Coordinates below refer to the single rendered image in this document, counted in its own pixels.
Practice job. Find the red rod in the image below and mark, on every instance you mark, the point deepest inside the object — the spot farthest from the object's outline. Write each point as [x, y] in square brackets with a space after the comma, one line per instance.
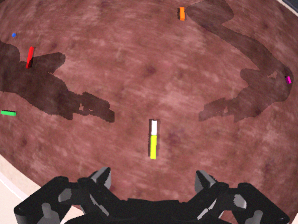
[29, 57]

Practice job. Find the small magenta block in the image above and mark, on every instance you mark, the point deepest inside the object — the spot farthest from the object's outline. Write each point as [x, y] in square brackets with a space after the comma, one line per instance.
[288, 80]

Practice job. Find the orange rod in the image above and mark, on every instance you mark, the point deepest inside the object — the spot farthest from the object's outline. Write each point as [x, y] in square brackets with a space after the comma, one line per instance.
[182, 13]

